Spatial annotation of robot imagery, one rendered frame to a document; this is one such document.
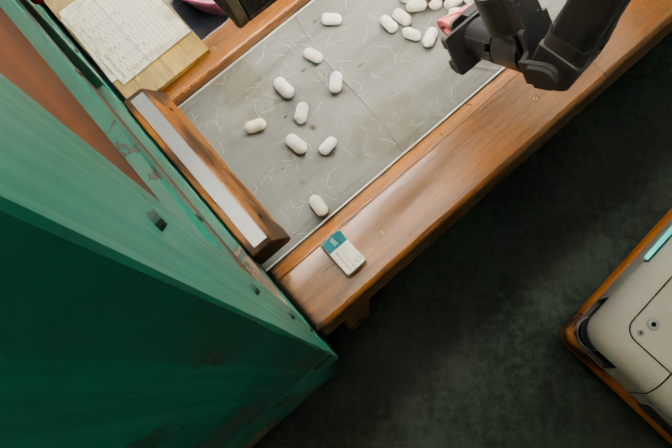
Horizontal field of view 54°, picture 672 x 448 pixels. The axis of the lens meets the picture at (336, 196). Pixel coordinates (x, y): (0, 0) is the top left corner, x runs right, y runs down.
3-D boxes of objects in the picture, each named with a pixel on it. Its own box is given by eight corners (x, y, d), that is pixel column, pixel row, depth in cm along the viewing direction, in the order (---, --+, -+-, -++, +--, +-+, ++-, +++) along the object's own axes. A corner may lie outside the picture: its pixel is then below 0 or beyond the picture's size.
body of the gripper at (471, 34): (436, 37, 92) (470, 48, 86) (490, -8, 93) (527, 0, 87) (453, 73, 95) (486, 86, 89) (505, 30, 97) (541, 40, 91)
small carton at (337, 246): (366, 261, 96) (366, 259, 94) (348, 277, 96) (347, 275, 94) (339, 231, 98) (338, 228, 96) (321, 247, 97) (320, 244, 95)
